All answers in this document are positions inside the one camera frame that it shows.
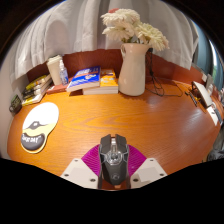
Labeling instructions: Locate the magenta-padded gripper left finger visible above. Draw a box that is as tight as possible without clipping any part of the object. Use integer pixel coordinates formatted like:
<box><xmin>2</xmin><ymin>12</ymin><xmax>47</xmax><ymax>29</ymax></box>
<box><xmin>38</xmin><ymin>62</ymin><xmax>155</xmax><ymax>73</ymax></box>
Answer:
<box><xmin>60</xmin><ymin>143</ymin><xmax>103</xmax><ymax>190</ymax></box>

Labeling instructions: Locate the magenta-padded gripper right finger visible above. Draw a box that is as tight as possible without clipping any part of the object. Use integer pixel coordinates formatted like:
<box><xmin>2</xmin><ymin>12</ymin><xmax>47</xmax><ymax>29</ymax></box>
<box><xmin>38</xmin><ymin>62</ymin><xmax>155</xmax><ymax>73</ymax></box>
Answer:
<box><xmin>128</xmin><ymin>144</ymin><xmax>168</xmax><ymax>190</ymax></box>

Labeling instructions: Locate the black grey computer mouse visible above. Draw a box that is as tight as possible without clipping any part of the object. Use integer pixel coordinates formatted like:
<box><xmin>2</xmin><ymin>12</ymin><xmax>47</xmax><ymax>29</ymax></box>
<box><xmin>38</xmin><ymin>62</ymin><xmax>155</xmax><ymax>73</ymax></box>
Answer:
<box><xmin>97</xmin><ymin>133</ymin><xmax>130</xmax><ymax>186</ymax></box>

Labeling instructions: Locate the white yellow black mouse pad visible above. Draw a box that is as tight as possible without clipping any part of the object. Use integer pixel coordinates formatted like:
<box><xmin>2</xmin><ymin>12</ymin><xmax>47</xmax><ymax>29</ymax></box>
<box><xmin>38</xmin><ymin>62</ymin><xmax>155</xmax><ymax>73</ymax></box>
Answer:
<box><xmin>20</xmin><ymin>101</ymin><xmax>60</xmax><ymax>154</ymax></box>

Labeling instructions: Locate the black pen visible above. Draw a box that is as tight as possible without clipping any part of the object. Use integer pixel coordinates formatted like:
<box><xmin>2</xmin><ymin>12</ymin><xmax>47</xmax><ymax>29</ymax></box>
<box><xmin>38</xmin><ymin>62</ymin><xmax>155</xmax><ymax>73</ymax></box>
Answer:
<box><xmin>184</xmin><ymin>90</ymin><xmax>200</xmax><ymax>107</ymax></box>

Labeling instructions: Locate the red-brown flat book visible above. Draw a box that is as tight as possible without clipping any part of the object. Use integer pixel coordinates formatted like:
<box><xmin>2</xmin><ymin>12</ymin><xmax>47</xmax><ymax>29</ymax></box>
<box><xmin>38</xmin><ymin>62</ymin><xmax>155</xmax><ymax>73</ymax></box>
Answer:
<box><xmin>45</xmin><ymin>83</ymin><xmax>70</xmax><ymax>95</ymax></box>

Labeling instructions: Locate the yellow white book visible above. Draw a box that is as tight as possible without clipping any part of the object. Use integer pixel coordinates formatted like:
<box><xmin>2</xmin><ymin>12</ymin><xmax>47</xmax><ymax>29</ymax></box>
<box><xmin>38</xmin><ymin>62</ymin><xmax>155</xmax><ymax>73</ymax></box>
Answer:
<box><xmin>21</xmin><ymin>89</ymin><xmax>50</xmax><ymax>107</ymax></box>

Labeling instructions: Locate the dark mug with green inside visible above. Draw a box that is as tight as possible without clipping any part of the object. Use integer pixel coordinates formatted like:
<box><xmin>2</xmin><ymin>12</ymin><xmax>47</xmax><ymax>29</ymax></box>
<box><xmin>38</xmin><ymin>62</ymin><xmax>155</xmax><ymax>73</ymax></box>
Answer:
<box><xmin>9</xmin><ymin>94</ymin><xmax>23</xmax><ymax>114</ymax></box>

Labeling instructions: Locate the yellow orange book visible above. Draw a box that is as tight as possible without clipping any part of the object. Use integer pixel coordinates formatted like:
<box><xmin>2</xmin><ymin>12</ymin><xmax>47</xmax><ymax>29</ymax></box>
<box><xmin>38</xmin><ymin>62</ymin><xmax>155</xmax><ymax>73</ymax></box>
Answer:
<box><xmin>82</xmin><ymin>68</ymin><xmax>119</xmax><ymax>96</ymax></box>

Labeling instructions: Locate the white ceramic jug vase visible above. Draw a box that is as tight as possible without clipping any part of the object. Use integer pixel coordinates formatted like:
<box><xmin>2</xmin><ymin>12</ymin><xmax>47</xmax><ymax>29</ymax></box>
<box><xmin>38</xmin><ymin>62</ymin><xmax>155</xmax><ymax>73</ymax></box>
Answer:
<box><xmin>117</xmin><ymin>42</ymin><xmax>152</xmax><ymax>97</ymax></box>

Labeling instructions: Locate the cream tumbler with lid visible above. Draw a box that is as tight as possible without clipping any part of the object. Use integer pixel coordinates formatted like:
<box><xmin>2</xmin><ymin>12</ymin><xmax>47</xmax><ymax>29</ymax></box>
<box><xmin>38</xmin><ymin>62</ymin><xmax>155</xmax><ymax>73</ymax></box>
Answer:
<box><xmin>46</xmin><ymin>54</ymin><xmax>64</xmax><ymax>87</ymax></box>

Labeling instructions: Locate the dark green curtain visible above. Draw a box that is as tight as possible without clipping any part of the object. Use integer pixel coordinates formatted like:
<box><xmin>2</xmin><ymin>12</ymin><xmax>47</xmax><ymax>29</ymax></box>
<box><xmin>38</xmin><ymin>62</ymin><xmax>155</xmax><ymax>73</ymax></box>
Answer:
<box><xmin>196</xmin><ymin>23</ymin><xmax>214</xmax><ymax>76</ymax></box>

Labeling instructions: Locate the white curtain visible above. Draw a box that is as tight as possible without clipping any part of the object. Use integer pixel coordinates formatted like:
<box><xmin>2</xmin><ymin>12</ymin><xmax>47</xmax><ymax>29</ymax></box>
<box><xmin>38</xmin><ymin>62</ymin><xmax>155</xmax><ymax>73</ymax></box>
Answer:
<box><xmin>11</xmin><ymin>0</ymin><xmax>200</xmax><ymax>81</ymax></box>

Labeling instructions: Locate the white flower bouquet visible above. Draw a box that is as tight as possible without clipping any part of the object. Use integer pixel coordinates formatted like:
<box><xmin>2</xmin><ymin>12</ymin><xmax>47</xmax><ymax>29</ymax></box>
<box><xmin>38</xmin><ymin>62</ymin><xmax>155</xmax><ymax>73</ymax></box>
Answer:
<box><xmin>100</xmin><ymin>8</ymin><xmax>170</xmax><ymax>52</ymax></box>

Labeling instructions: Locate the black cable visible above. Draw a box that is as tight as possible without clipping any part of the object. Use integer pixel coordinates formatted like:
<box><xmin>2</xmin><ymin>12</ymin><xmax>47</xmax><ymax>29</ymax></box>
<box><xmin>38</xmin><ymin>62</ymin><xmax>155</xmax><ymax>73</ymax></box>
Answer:
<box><xmin>145</xmin><ymin>49</ymin><xmax>185</xmax><ymax>98</ymax></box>

